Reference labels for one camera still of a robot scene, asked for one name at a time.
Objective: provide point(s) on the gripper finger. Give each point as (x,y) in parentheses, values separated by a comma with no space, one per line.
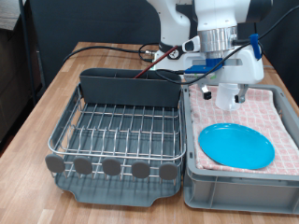
(242,93)
(206,92)

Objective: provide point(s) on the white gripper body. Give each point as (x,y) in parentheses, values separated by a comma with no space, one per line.
(246,70)

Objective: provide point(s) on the blue plate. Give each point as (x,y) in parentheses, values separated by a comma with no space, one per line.
(236,146)

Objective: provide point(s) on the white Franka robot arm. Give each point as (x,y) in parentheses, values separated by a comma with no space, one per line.
(173,28)

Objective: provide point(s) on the white mug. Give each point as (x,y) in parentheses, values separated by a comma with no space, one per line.
(226,100)

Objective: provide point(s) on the pink checked cloth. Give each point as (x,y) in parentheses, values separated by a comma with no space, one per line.
(261,105)

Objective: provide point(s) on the dark grey cutlery holder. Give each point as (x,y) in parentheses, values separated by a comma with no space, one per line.
(130,90)

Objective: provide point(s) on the grey plastic crate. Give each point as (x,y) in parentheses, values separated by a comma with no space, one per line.
(236,193)

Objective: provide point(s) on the grey plastic drain tray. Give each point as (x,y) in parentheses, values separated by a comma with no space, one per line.
(124,196)

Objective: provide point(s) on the black metal pole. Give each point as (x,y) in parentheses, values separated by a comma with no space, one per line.
(27,46)

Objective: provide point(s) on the dark cabinet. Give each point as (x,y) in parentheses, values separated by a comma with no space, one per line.
(12,77)

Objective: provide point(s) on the wrist camera on blue mount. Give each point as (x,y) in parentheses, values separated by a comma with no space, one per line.
(204,66)

